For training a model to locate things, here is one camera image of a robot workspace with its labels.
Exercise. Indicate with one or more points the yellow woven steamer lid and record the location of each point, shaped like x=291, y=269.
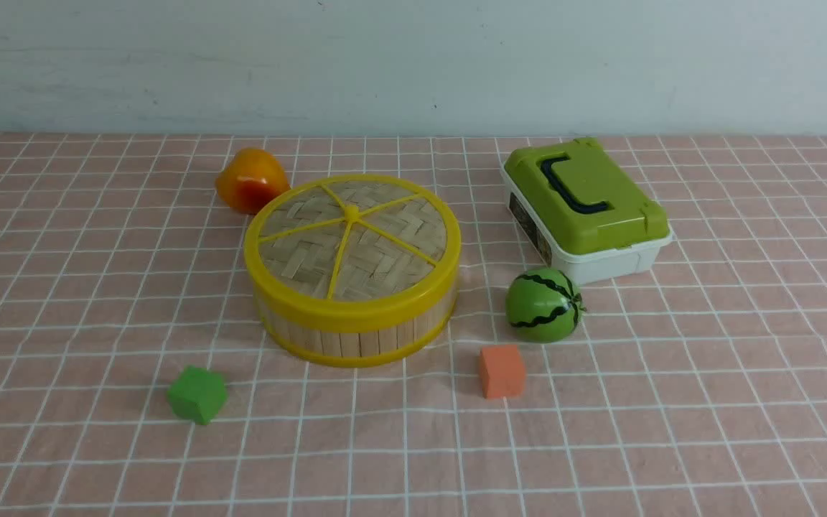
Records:
x=354, y=253

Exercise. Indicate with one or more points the bamboo steamer basket yellow rims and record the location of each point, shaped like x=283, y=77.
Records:
x=359, y=349

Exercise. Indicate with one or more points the green toy watermelon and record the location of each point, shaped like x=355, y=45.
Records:
x=544, y=306

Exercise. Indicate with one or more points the orange foam cube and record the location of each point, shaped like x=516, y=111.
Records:
x=501, y=371

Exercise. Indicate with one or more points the orange toy mango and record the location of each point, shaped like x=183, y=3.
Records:
x=251, y=180

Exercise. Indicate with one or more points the green white plastic box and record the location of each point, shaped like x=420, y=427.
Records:
x=582, y=213

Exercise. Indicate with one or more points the green foam cube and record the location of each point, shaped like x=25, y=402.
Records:
x=198, y=394

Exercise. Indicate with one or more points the pink checked tablecloth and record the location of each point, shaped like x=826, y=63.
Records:
x=698, y=388

